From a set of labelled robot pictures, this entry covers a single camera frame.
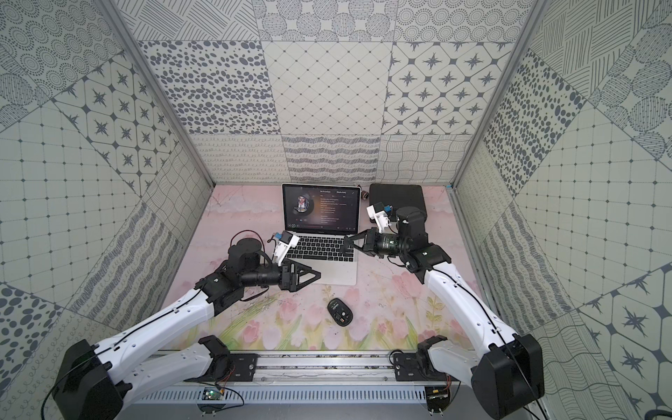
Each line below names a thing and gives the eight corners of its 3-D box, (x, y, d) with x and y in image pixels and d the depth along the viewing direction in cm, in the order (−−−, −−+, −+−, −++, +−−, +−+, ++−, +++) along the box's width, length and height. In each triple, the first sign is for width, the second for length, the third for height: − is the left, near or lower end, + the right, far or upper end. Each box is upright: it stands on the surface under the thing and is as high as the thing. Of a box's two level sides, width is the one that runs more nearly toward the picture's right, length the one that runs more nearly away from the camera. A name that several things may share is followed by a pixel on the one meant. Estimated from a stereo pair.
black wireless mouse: (324, 309, 87) (324, 306, 84) (336, 298, 90) (336, 294, 87) (344, 330, 83) (344, 327, 80) (355, 318, 85) (356, 315, 83)
